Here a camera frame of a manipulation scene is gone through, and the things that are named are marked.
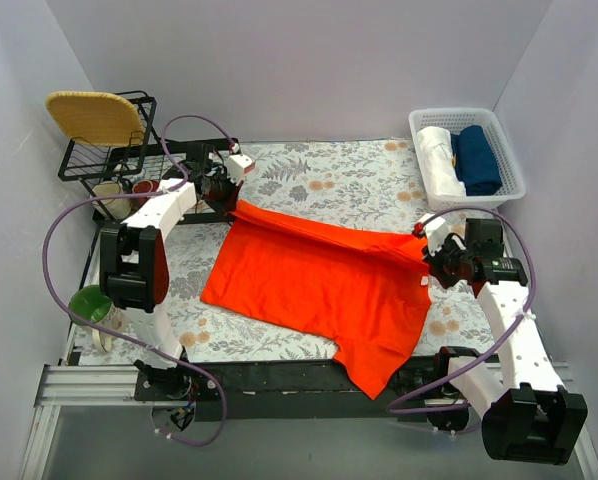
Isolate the rolled blue t shirt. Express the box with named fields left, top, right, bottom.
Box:
left=451, top=125, right=502, bottom=196

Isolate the woven yellow plate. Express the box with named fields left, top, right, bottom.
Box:
left=45, top=91, right=145, bottom=147

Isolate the black wire dish rack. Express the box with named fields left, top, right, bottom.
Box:
left=56, top=90, right=244, bottom=226

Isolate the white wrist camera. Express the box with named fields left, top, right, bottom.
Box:
left=412, top=217, right=450, bottom=255
left=225, top=154, right=255, bottom=185

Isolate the orange t shirt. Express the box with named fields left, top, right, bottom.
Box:
left=201, top=201, right=431, bottom=399

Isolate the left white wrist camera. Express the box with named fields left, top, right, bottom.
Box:
left=225, top=154, right=255, bottom=185

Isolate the rolled white t shirt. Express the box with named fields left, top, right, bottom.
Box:
left=417, top=126, right=466, bottom=197

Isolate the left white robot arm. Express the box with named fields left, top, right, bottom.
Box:
left=99, top=143, right=255, bottom=363

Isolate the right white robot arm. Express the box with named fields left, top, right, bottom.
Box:
left=413, top=214, right=588, bottom=465

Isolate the red mug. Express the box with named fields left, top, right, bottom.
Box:
left=132, top=179, right=159, bottom=208

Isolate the cream mug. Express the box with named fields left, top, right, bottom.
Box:
left=91, top=180, right=132, bottom=220

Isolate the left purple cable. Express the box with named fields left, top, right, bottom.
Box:
left=41, top=114, right=240, bottom=446

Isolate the aluminium frame rail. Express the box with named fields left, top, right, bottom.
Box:
left=22, top=365, right=598, bottom=479

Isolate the floral table mat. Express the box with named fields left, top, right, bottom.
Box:
left=166, top=139, right=494, bottom=363

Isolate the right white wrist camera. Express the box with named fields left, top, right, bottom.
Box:
left=412, top=217, right=450, bottom=255

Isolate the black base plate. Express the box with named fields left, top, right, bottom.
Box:
left=133, top=357, right=480, bottom=424

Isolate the green floral mug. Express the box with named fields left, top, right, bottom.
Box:
left=69, top=285, right=129, bottom=354

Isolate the white plastic basket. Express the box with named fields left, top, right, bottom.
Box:
left=408, top=107, right=526, bottom=211

